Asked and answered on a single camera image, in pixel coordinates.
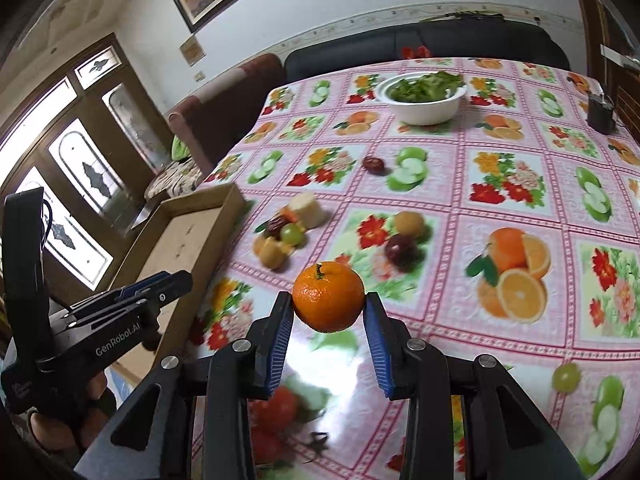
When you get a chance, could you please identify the white bowl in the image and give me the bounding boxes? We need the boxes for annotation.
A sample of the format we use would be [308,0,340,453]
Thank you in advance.
[376,72,468,127]

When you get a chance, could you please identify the brown round fruit on tablecloth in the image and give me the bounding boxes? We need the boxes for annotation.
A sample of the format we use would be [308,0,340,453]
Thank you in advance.
[394,211,426,236]

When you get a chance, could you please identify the purple plum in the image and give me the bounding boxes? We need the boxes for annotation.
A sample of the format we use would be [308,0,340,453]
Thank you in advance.
[384,234,420,268]

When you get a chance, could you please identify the floral blanket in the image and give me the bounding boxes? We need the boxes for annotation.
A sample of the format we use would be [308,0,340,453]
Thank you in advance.
[145,157,203,201]

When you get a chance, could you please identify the shallow cardboard box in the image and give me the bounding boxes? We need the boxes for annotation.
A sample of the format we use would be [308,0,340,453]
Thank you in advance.
[97,182,248,386]

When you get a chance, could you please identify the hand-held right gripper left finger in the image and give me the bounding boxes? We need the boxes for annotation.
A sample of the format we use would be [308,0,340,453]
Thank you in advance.
[75,290,296,480]

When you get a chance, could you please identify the person's left hand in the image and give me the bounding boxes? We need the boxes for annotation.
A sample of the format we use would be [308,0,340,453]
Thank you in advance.
[25,367,118,461]

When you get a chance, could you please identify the green leafy vegetables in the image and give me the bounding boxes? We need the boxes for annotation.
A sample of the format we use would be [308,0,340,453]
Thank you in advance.
[389,72,465,103]

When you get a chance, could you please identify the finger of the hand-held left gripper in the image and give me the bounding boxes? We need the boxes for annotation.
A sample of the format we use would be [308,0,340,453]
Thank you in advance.
[65,270,194,326]
[97,270,176,303]

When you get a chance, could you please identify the wooden door with glass panes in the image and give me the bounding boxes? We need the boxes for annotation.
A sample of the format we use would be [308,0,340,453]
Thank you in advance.
[0,35,173,306]

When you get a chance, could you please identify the yellow wall paper sheet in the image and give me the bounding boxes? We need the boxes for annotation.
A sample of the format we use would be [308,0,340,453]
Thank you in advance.
[180,35,206,66]

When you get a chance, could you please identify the small black device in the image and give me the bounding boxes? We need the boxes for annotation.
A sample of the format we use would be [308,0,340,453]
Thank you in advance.
[587,92,617,135]

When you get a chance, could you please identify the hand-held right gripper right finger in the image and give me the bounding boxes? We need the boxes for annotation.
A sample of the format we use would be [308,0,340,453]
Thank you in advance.
[362,292,586,480]

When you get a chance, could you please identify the brown round fruit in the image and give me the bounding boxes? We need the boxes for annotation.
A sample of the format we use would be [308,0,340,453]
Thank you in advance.
[394,211,426,236]
[252,236,293,269]

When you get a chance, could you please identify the brown armchair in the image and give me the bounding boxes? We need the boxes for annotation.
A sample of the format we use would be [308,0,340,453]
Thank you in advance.
[167,53,286,176]

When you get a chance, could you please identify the wooden door frame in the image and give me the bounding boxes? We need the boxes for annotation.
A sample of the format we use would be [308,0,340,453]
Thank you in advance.
[572,0,640,126]

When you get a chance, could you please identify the fruit printed pink tablecloth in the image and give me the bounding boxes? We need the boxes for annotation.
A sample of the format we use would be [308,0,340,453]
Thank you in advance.
[185,57,640,480]

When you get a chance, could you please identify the mandarin with green stem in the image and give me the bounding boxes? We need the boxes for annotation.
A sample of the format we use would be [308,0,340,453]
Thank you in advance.
[292,262,366,333]

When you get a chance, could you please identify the black leather sofa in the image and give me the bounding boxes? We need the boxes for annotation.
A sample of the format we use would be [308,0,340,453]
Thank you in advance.
[284,7,571,83]

